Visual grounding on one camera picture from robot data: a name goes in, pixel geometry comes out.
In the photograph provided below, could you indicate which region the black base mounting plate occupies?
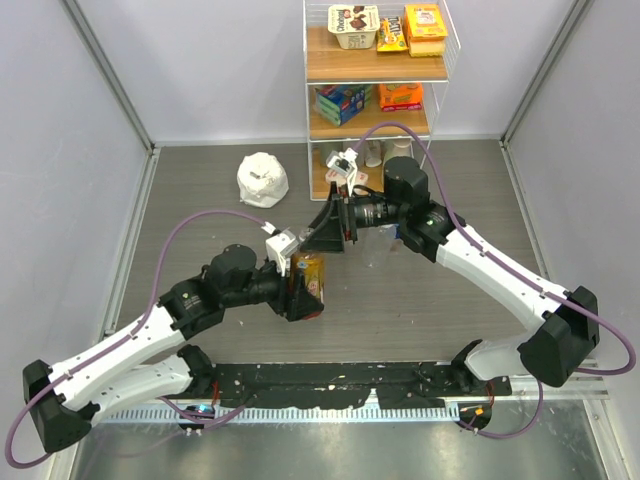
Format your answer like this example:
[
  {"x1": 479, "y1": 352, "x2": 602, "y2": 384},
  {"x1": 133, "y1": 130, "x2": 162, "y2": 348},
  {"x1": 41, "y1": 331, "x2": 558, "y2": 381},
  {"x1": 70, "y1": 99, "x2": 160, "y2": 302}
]
[{"x1": 170, "y1": 362, "x2": 512, "y2": 410}]

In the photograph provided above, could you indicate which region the yellow candy bag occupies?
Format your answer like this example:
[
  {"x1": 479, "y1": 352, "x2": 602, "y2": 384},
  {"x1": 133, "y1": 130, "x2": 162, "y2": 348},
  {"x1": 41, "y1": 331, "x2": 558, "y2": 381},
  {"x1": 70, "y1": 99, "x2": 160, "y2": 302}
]
[{"x1": 376, "y1": 16, "x2": 408, "y2": 53}]

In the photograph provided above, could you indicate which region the white green bottle on shelf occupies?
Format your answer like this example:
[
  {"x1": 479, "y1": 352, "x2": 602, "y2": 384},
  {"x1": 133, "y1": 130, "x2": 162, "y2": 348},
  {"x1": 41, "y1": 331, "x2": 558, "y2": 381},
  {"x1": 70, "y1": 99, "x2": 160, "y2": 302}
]
[{"x1": 383, "y1": 138, "x2": 412, "y2": 164}]

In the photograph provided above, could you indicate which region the orange cracker box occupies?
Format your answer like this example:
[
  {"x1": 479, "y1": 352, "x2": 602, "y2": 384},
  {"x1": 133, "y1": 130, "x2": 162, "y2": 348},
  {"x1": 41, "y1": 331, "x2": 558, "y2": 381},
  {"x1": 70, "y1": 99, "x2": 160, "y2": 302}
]
[{"x1": 378, "y1": 83, "x2": 423, "y2": 112}]

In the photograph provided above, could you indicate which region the amber drink bottle red label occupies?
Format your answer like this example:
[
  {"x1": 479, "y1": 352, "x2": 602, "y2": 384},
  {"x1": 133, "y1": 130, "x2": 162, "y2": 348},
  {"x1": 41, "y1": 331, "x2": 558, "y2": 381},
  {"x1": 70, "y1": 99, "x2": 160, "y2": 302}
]
[{"x1": 291, "y1": 252, "x2": 325, "y2": 303}]

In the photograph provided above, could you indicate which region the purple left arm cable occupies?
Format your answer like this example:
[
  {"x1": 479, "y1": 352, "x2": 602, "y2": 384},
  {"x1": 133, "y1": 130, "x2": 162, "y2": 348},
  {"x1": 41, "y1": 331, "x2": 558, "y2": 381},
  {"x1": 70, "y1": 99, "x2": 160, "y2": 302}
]
[{"x1": 4, "y1": 209, "x2": 279, "y2": 468}]

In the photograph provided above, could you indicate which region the small clear bottle blue cap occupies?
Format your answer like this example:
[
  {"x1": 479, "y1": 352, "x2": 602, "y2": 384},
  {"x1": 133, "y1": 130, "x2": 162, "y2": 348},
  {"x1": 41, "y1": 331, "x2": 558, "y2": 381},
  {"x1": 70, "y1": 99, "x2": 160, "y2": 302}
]
[{"x1": 363, "y1": 224, "x2": 396, "y2": 268}]

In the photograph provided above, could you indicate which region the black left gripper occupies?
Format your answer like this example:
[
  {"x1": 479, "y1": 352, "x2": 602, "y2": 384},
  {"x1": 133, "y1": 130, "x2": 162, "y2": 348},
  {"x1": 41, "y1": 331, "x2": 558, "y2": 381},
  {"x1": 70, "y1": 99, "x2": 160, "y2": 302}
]
[{"x1": 223, "y1": 252, "x2": 323, "y2": 320}]

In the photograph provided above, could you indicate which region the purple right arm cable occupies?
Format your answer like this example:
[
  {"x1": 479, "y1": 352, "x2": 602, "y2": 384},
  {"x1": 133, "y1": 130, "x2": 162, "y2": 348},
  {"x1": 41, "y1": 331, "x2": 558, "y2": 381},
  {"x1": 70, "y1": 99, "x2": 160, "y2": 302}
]
[{"x1": 349, "y1": 121, "x2": 639, "y2": 439}]

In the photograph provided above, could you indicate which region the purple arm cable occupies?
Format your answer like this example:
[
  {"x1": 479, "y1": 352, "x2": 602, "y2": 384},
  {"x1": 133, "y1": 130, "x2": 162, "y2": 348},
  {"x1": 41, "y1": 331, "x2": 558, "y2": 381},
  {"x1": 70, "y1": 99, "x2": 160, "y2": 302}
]
[
  {"x1": 349, "y1": 121, "x2": 639, "y2": 439},
  {"x1": 4, "y1": 209, "x2": 279, "y2": 468}
]

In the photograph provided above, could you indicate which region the white wire wooden shelf rack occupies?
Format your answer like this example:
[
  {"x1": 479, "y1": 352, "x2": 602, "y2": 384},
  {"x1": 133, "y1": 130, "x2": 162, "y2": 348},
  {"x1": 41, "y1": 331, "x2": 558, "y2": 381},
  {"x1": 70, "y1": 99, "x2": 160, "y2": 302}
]
[{"x1": 302, "y1": 1, "x2": 461, "y2": 201}]

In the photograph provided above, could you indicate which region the white chocolate yogurt tub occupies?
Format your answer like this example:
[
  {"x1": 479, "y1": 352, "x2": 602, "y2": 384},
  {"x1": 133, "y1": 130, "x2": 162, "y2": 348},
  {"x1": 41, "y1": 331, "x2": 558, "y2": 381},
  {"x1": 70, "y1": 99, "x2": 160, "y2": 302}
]
[{"x1": 327, "y1": 4, "x2": 380, "y2": 50}]

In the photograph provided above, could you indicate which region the pale green cup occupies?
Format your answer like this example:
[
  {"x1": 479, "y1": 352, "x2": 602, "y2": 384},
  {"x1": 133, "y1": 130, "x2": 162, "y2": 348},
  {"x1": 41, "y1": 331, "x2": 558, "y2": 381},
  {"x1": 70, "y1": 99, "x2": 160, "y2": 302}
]
[{"x1": 319, "y1": 141, "x2": 343, "y2": 165}]

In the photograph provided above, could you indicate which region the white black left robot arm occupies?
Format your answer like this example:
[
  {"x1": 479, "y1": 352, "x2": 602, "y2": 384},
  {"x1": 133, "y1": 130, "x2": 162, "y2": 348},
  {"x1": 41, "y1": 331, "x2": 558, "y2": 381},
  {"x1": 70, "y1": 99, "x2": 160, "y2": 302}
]
[{"x1": 22, "y1": 244, "x2": 324, "y2": 454}]

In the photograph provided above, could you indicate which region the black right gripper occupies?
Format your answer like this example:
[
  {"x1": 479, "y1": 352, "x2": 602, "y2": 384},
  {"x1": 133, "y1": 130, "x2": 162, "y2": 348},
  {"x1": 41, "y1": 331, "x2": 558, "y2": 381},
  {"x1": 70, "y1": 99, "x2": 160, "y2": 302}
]
[{"x1": 301, "y1": 182, "x2": 406, "y2": 254}]

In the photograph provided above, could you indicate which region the white crumpled paper bag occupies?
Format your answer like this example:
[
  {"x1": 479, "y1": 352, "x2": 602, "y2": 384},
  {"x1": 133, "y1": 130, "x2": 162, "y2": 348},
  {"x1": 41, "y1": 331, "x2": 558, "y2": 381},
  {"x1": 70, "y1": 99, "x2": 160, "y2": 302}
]
[{"x1": 236, "y1": 152, "x2": 289, "y2": 209}]

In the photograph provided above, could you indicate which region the slotted grey cable duct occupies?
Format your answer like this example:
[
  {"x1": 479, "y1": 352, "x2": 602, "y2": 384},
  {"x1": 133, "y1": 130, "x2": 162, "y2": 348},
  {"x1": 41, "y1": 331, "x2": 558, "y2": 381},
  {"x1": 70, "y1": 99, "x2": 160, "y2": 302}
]
[{"x1": 103, "y1": 402, "x2": 460, "y2": 425}]

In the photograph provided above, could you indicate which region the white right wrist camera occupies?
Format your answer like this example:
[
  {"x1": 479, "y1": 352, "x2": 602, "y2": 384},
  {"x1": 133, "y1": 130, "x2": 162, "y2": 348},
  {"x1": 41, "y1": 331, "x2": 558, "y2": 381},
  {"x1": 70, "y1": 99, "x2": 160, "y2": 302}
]
[{"x1": 325, "y1": 148, "x2": 358, "y2": 196}]

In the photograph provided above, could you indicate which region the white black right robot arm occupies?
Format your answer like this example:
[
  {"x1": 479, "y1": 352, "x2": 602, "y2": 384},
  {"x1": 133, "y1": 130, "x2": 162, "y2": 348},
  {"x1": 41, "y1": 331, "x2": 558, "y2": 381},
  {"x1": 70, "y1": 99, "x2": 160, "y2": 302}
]
[{"x1": 300, "y1": 152, "x2": 599, "y2": 395}]

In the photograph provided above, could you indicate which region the blue green box pack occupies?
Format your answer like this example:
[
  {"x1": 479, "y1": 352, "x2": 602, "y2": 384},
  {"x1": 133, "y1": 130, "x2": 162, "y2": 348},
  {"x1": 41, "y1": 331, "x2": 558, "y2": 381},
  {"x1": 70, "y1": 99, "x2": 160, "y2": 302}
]
[{"x1": 315, "y1": 84, "x2": 372, "y2": 127}]

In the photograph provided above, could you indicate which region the orange yellow sponge pack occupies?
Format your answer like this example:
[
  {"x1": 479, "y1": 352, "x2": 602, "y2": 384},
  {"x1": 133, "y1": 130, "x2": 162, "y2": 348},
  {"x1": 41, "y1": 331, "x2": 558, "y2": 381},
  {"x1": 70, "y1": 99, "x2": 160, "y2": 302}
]
[{"x1": 404, "y1": 4, "x2": 448, "y2": 58}]

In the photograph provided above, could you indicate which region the white red tissue box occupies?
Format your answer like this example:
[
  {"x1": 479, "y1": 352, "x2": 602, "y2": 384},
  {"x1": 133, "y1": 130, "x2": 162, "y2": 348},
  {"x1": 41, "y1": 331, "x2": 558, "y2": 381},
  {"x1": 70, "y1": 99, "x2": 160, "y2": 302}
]
[{"x1": 325, "y1": 169, "x2": 368, "y2": 194}]

